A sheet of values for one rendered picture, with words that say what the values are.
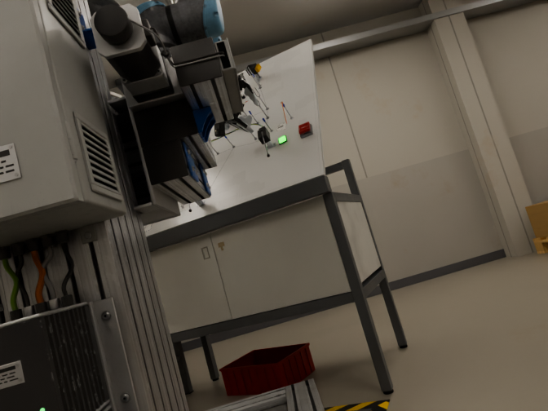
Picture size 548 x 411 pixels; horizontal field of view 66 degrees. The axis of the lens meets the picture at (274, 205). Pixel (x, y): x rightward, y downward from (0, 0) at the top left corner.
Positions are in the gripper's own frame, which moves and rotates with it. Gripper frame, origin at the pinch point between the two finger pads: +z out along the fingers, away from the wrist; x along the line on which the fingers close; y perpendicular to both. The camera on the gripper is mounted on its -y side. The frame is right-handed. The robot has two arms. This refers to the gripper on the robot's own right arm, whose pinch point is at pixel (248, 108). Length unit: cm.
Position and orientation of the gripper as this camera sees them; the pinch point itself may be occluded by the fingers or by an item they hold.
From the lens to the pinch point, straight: 186.9
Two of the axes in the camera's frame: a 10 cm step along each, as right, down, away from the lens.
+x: -8.8, 3.8, 3.0
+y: 1.1, -4.3, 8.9
